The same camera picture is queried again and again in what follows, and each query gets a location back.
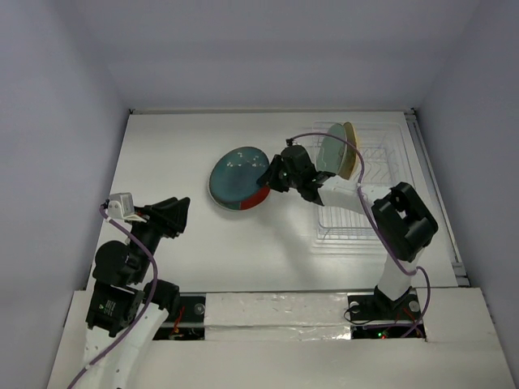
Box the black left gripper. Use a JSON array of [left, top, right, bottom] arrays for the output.
[[127, 194, 190, 280]]

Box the red plate teal flower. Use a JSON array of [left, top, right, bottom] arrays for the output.
[[217, 186, 270, 211]]

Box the dark teal brown-rimmed plate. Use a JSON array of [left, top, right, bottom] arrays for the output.
[[208, 147, 269, 204]]

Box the light green plate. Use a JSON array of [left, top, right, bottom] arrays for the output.
[[315, 123, 350, 179]]

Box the yellow cream plate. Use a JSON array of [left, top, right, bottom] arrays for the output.
[[338, 122, 358, 180]]

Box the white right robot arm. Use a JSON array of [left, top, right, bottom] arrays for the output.
[[257, 145, 439, 324]]

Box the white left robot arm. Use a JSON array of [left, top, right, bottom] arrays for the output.
[[69, 193, 191, 388]]

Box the white foam strip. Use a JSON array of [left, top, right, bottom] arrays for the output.
[[204, 293, 351, 341]]

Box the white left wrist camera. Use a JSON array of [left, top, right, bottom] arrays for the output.
[[101, 192, 144, 222]]

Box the white wire dish rack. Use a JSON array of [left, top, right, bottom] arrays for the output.
[[302, 121, 414, 243]]

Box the aluminium table edge rail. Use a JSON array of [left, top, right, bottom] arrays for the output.
[[404, 109, 471, 288]]

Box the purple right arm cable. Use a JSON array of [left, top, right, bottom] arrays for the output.
[[285, 132, 431, 340]]

